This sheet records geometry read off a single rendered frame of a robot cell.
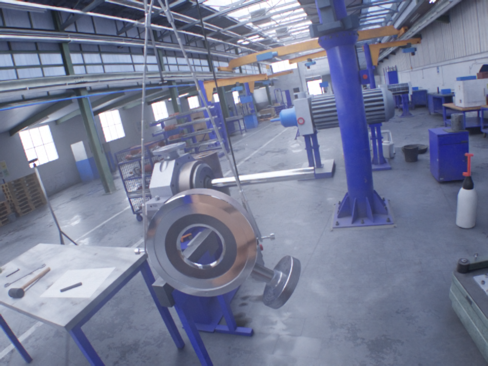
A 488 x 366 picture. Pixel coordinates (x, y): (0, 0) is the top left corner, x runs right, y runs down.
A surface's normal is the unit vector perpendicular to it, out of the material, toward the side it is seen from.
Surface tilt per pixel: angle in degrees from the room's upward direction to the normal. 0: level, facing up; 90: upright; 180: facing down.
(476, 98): 90
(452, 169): 90
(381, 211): 90
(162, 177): 45
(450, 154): 90
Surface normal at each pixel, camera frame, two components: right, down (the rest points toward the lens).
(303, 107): -0.35, 0.37
